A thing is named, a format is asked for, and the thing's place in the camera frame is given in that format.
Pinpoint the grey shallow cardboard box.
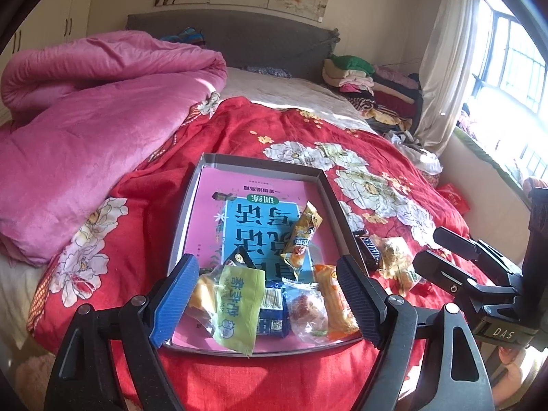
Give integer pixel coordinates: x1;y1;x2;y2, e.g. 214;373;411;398
162;153;365;357

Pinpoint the clear packet with round cake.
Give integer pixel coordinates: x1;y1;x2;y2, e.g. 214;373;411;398
282;278;333;344

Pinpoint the blue cookie packet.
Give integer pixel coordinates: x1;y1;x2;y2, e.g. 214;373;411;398
256;280;292;338

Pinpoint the red floral blanket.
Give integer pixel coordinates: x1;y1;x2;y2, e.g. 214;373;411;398
26;96;493;411

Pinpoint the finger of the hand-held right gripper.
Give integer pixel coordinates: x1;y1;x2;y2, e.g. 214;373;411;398
412;249;521;323
432;226;522;287

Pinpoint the white crumpled cloth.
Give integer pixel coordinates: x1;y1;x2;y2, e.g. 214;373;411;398
384;130;444;176

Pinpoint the light green snack packet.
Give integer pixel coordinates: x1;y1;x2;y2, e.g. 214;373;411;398
213;264;267;357

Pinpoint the grey upholstered bed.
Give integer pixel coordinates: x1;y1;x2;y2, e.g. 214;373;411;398
126;13;379;134

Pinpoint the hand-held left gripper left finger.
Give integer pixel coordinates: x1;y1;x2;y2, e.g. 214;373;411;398
43;253;202;411

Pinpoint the yellow orange cartoon snack packet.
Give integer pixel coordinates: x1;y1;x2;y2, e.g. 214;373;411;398
280;201;323;271

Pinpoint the black and green snack packet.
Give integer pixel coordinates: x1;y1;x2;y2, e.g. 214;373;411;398
223;246;267;282

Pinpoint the cream curtain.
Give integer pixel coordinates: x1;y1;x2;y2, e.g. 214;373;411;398
414;0;484;155

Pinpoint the barred window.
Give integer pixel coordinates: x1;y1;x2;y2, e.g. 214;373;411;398
466;0;548;180

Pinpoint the pink quilt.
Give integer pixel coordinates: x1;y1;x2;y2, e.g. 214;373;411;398
0;31;229;267

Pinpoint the red paper packet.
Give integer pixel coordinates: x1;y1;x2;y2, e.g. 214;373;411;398
437;183;470;213

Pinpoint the blue patterned garment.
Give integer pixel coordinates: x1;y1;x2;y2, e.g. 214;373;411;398
160;27;207;46

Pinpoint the green windowsill mat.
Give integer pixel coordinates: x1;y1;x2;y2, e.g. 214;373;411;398
453;127;528;200

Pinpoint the dark floral cloth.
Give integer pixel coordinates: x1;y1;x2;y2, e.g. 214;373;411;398
243;65;295;79

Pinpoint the pile of folded clothes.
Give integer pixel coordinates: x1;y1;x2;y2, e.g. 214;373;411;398
321;55;425;134

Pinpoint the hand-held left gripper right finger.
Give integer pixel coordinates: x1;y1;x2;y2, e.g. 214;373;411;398
336;254;495;411

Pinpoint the person's right hand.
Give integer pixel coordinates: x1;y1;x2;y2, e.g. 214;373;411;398
492;343;540;398

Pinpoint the dark brown chocolate bar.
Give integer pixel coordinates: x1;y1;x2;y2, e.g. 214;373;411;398
354;230;383;272

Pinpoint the cream wardrobe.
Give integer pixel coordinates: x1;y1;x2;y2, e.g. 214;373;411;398
0;0;102;126

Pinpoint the clear packet with greenish snack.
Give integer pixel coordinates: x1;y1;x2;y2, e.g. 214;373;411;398
370;235;426;297

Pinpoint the pink and blue book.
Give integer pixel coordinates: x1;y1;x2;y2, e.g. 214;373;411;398
173;167;343;346

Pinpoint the orange bread stick packet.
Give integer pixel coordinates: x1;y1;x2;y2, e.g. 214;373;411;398
312;264;361;338

